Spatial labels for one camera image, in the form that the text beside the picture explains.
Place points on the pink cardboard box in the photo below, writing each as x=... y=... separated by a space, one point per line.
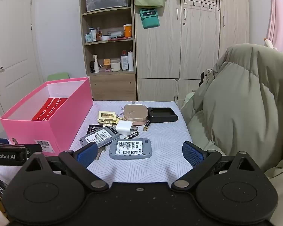
x=61 y=127

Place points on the white skincare box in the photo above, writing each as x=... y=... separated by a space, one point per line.
x=88 y=38

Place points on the black gold battery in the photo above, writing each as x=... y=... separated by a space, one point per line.
x=146 y=126
x=132 y=135

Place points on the white door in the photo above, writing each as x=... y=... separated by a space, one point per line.
x=14 y=40

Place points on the clear storage bin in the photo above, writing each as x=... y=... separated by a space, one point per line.
x=106 y=0

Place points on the white patterned table cloth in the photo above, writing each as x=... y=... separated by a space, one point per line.
x=160 y=141

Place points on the black rectangular tray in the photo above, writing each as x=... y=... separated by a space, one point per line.
x=162 y=115

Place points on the white jar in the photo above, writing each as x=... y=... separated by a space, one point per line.
x=115 y=65

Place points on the wooden bookshelf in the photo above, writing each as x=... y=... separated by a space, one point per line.
x=113 y=87

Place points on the small black bottle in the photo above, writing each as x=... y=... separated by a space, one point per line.
x=92 y=67

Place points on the grey pocket router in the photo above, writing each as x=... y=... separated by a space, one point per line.
x=132 y=149
x=101 y=135

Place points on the red printed box liner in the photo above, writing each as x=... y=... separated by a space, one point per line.
x=44 y=113

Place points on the teal pouch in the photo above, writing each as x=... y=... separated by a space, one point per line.
x=149 y=20

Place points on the white tube bottle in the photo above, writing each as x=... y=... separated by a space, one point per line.
x=131 y=62

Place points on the orange paper cup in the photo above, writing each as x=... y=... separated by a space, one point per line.
x=127 y=31

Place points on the pink round disc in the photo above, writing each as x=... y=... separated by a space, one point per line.
x=134 y=113

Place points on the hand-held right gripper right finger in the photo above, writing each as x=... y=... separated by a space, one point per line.
x=193 y=155

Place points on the olive green puffer jacket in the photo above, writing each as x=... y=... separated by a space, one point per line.
x=245 y=103

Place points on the white charger plug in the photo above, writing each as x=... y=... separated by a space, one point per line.
x=123 y=127

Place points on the metal hook rack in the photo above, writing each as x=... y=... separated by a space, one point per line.
x=201 y=1

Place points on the black phone battery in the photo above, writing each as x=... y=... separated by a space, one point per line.
x=93 y=129

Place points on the light wood wardrobe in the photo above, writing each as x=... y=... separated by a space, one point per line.
x=162 y=58

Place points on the white spray bottle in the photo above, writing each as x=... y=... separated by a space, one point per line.
x=96 y=66

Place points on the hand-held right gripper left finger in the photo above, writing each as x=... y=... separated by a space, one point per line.
x=87 y=155

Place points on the cream hair claw clip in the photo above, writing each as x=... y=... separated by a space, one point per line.
x=107 y=116

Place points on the green folding board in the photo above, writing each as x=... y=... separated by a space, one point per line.
x=57 y=76

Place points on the small orange box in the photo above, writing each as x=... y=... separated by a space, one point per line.
x=106 y=62

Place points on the brown glass bottle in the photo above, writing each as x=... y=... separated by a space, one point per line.
x=98 y=35

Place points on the white bottle red cap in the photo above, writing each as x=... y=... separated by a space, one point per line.
x=124 y=62

